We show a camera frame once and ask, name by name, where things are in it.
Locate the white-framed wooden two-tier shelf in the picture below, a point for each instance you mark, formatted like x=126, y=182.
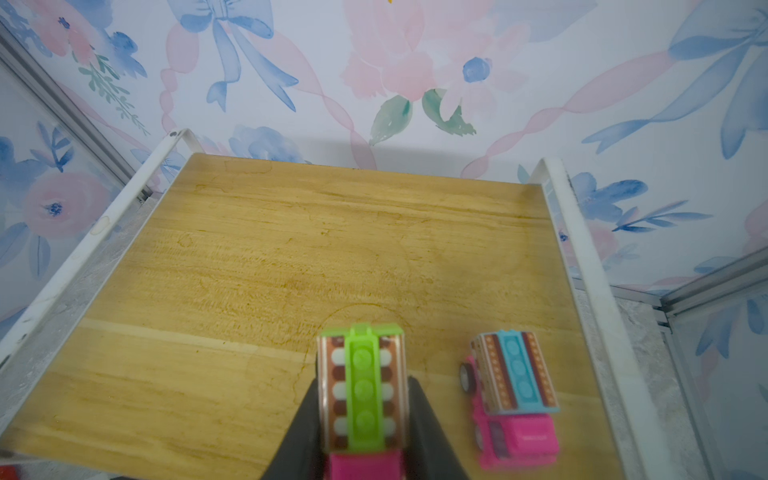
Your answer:
x=179, y=337

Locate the pink toy truck blue top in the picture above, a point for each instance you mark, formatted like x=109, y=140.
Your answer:
x=513, y=400

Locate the aluminium corner post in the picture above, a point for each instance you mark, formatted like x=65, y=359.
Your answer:
x=52, y=98
x=684, y=373

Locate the aluminium corner post left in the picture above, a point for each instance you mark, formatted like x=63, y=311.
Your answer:
x=52, y=98

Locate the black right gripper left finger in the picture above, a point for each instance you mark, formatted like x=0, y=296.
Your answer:
x=300, y=455

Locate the red yellow snack packet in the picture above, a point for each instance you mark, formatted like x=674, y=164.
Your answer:
x=8, y=472

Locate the pink toy truck green top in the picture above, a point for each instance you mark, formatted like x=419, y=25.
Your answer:
x=363, y=401

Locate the aluminium corner post right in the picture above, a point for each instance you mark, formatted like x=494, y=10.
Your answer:
x=684, y=373

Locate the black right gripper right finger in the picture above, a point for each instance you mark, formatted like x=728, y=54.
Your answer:
x=429, y=454

